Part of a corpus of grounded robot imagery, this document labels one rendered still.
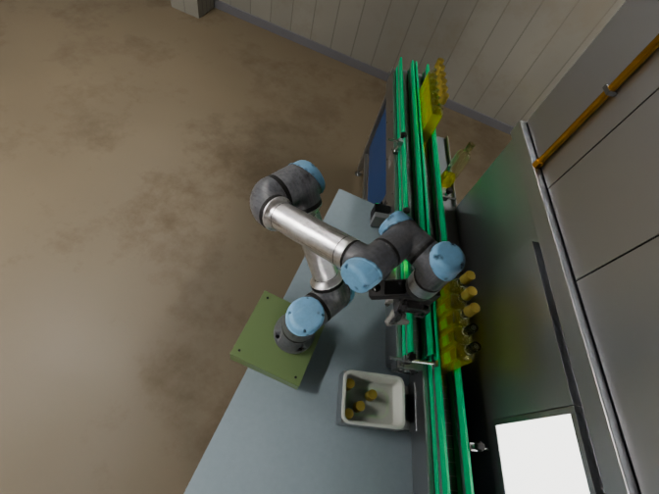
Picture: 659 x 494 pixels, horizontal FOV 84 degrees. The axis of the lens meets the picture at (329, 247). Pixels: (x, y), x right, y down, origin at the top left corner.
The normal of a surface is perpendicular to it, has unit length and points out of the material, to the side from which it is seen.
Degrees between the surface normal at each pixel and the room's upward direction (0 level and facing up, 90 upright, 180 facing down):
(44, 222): 0
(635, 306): 90
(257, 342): 4
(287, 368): 4
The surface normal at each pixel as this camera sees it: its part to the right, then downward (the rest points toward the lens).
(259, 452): 0.20, -0.50
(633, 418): -0.98, -0.18
